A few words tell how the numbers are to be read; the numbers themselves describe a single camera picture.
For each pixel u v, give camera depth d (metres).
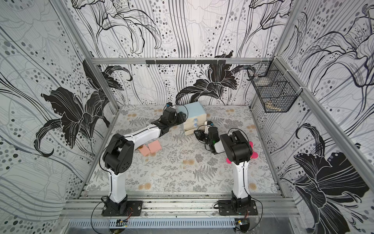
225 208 0.72
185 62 0.91
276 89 0.88
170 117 0.73
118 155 0.51
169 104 0.84
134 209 0.73
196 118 0.94
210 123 0.94
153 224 0.76
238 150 0.56
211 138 0.84
